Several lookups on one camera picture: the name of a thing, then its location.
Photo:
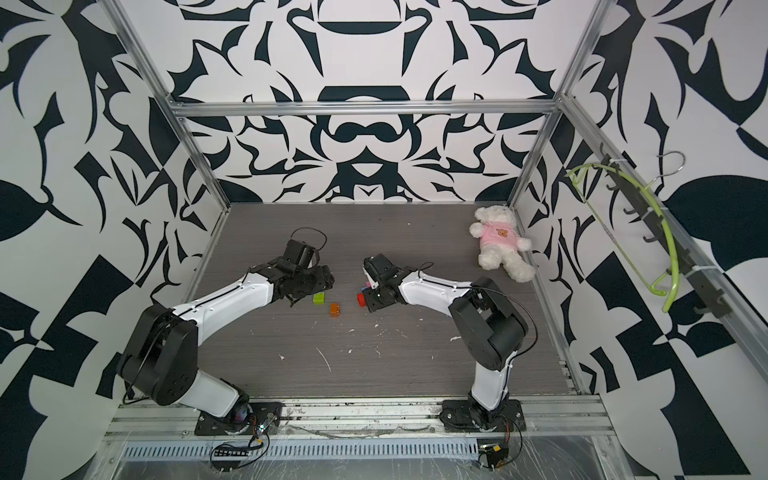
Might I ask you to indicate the green clothes hanger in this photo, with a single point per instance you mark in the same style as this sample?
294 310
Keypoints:
591 186

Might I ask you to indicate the white teddy bear pink shirt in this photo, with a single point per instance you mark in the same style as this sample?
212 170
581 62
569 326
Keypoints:
500 246

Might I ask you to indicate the black connector box left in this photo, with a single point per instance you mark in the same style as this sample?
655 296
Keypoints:
226 457

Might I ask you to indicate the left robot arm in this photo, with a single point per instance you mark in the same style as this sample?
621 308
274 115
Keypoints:
161 357

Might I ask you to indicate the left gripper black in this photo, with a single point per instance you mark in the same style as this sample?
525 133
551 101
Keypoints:
325 280

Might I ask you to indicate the black connector box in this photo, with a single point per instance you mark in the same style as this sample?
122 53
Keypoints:
226 457
492 456

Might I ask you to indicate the black connector box right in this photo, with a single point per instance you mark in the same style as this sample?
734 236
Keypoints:
492 456

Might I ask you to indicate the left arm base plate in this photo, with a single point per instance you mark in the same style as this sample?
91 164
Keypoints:
257 417

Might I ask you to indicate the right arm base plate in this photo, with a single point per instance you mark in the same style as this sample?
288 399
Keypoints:
470 416

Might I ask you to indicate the white vent grille strip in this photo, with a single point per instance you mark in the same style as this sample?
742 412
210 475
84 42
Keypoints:
315 449

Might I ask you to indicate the black wall hook rack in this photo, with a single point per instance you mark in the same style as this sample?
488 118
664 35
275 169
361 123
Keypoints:
685 267

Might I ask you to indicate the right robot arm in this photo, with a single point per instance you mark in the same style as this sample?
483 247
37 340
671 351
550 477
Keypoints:
491 327

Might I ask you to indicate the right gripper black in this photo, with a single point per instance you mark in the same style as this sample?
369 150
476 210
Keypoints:
370 301

